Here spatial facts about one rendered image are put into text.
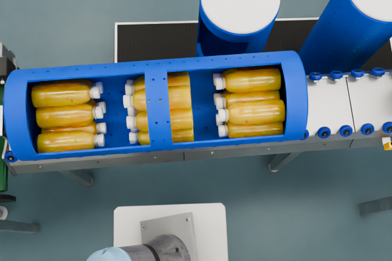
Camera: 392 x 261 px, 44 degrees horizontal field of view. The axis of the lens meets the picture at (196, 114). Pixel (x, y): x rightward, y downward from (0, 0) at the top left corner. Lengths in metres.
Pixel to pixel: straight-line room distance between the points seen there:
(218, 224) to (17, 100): 0.67
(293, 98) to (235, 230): 1.27
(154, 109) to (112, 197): 1.27
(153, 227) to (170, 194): 1.23
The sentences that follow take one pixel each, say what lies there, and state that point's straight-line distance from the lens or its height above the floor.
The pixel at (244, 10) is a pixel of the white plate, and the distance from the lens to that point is 1.73.
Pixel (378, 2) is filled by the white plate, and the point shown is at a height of 1.04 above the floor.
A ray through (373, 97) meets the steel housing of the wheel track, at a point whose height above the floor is 0.93.
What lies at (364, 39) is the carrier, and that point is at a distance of 1.97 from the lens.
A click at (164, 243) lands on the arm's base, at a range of 1.26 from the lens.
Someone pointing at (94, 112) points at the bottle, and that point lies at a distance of 1.57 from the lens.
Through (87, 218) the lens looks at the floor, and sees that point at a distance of 2.62.
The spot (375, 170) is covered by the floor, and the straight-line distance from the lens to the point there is 2.79.
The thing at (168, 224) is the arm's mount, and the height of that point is 1.26.
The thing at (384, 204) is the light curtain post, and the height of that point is 0.35.
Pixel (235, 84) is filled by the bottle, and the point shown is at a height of 1.14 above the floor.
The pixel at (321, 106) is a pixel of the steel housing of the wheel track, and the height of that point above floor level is 0.93.
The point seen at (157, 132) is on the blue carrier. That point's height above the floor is 1.18.
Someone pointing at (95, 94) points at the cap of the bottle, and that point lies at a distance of 1.54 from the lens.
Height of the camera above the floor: 2.57
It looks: 75 degrees down
